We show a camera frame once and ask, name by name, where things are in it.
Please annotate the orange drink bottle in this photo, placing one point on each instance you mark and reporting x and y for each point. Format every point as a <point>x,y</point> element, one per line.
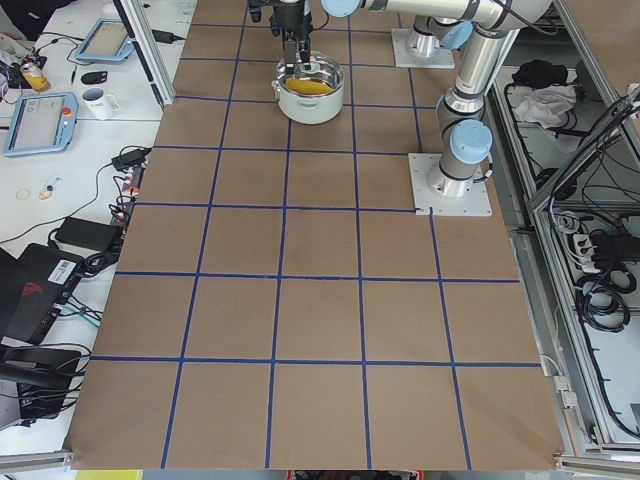
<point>35,77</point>

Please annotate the yellow corn cob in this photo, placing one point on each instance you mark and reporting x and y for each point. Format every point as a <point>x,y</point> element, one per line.
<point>309,87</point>

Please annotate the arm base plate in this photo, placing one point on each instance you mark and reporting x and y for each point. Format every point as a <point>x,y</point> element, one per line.
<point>416,50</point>
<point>438,195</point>

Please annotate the glass pot lid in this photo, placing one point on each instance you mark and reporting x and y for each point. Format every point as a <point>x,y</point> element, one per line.
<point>323,68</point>

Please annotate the pale green cooking pot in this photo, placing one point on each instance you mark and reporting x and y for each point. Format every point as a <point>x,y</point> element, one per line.
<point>310,110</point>

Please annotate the white mug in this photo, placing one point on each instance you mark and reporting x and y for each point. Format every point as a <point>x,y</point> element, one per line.
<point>102,105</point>

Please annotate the black docking device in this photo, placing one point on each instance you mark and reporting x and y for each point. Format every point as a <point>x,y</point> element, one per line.
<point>39,382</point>

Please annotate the black power adapter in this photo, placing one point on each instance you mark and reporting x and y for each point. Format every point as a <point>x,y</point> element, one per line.
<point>130,159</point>

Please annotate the blue teach pendant near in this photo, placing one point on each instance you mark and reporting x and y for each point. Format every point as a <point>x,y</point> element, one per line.
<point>41,123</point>

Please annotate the blue teach pendant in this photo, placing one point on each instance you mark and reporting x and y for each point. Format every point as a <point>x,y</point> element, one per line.
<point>41,123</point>
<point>107,42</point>

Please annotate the white power strip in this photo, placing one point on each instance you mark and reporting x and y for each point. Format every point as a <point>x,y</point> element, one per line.
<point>585,252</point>

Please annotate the black power brick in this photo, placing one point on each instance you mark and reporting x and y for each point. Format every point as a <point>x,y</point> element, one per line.
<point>88,234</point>

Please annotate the white crumpled cloth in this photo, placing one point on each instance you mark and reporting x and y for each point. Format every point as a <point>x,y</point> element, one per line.
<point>548,106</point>

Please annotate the black cloth bundle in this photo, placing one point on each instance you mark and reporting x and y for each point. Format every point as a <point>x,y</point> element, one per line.
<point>539,74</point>

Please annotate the aluminium frame post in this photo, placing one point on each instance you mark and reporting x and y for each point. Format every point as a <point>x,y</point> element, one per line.
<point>131,13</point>

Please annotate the blue teach pendant far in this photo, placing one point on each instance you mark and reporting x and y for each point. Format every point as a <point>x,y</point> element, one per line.
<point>107,42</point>

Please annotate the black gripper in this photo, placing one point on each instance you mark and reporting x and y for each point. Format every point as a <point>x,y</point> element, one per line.
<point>294,17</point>

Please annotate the black computer mouse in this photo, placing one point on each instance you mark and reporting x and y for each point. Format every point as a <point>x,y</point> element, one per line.
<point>94,77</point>

